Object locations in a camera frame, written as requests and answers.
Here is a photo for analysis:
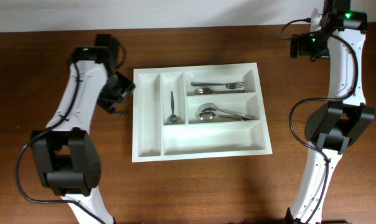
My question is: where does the metal fork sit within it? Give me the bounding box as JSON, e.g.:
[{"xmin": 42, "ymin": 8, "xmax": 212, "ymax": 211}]
[
  {"xmin": 190, "ymin": 82, "xmax": 245, "ymax": 90},
  {"xmin": 194, "ymin": 87, "xmax": 245, "ymax": 95}
]

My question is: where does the large metal spoon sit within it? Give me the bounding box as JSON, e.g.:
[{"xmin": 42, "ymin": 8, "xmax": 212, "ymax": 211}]
[
  {"xmin": 198, "ymin": 103, "xmax": 254, "ymax": 120},
  {"xmin": 195, "ymin": 111, "xmax": 253, "ymax": 121}
]

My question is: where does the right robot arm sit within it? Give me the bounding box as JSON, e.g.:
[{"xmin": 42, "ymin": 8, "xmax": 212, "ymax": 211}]
[{"xmin": 280, "ymin": 0, "xmax": 375, "ymax": 224}]

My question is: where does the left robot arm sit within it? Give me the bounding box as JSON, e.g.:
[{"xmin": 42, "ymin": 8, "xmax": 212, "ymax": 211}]
[{"xmin": 25, "ymin": 34, "xmax": 136, "ymax": 223}]

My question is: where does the white cutlery tray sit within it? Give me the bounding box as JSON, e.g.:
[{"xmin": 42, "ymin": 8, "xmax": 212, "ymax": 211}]
[{"xmin": 132, "ymin": 63, "xmax": 272, "ymax": 162}]

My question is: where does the right black cable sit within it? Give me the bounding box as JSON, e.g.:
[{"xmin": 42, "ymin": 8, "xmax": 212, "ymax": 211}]
[{"xmin": 280, "ymin": 18, "xmax": 360, "ymax": 224}]

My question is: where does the black cable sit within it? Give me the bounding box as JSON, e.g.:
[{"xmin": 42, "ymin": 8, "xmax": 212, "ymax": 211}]
[
  {"xmin": 280, "ymin": 18, "xmax": 360, "ymax": 224},
  {"xmin": 15, "ymin": 40, "xmax": 127, "ymax": 224}
]

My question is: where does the left black cable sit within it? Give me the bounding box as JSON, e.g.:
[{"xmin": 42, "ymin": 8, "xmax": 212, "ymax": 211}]
[{"xmin": 15, "ymin": 40, "xmax": 127, "ymax": 224}]

